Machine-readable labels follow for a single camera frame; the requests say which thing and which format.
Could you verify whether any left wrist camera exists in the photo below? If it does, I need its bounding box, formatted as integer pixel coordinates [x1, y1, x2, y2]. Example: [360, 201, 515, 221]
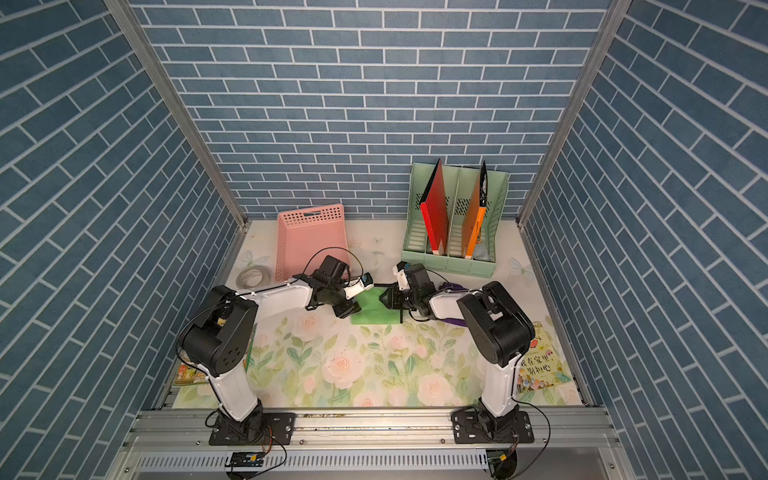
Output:
[344, 272, 374, 299]

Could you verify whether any pink perforated plastic basket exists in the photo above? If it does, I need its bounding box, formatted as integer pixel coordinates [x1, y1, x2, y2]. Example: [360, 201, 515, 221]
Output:
[274, 203, 349, 282]

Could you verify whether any green plastic file organiser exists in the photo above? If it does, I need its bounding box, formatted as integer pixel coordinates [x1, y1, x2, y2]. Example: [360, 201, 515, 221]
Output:
[402, 161, 509, 278]

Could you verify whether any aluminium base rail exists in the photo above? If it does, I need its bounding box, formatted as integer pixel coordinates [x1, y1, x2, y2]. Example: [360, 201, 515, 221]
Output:
[107, 407, 634, 479]

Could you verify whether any floral table mat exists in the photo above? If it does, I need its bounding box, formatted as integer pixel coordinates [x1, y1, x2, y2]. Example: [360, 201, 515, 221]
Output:
[246, 220, 582, 409]

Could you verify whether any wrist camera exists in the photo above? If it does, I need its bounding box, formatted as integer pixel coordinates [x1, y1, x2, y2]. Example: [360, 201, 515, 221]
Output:
[344, 272, 374, 299]
[393, 261, 411, 291]

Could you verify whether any aluminium corner post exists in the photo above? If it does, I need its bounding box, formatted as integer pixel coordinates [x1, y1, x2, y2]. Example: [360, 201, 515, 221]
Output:
[517, 0, 634, 228]
[103, 0, 250, 231]

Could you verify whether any aluminium corner post left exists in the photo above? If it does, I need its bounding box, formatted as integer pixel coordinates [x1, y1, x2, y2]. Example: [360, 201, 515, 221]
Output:
[103, 0, 250, 231]

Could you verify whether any orange folder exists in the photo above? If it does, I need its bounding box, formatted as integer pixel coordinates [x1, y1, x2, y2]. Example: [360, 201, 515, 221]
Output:
[461, 162, 488, 260]

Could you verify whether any left picture book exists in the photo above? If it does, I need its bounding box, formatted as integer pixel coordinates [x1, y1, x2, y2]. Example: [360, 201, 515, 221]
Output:
[174, 318, 253, 386]

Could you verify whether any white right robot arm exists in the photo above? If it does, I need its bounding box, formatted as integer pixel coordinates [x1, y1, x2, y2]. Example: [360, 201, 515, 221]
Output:
[379, 261, 535, 419]

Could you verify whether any clear packing tape roll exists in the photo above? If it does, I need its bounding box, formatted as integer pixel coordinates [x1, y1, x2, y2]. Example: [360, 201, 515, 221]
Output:
[235, 265, 271, 291]

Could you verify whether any green grey microfibre cloth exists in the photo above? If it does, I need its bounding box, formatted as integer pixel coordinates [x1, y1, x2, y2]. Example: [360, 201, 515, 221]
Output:
[350, 287, 401, 325]

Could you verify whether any red folder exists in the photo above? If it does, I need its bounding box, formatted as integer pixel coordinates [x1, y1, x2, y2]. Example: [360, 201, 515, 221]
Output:
[419, 159, 448, 255]

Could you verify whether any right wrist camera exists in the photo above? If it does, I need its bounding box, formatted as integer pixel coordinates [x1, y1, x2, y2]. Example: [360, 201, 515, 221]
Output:
[393, 261, 411, 291]

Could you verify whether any aluminium corner post right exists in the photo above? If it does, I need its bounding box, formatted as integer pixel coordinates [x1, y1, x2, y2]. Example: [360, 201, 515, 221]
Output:
[517, 0, 634, 228]

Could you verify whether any black left controller box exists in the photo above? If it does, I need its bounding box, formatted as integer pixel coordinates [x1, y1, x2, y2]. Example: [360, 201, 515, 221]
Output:
[225, 451, 266, 470]

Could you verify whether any right picture book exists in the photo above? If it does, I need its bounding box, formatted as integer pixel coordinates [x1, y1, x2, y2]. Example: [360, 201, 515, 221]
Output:
[518, 321, 573, 393]

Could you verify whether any picture book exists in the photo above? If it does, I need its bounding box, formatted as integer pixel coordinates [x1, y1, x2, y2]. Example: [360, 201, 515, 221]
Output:
[174, 318, 253, 386]
[518, 321, 573, 393]

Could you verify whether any purple square dishcloth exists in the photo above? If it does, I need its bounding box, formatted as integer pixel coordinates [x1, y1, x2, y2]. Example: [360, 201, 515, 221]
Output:
[435, 283, 472, 328]

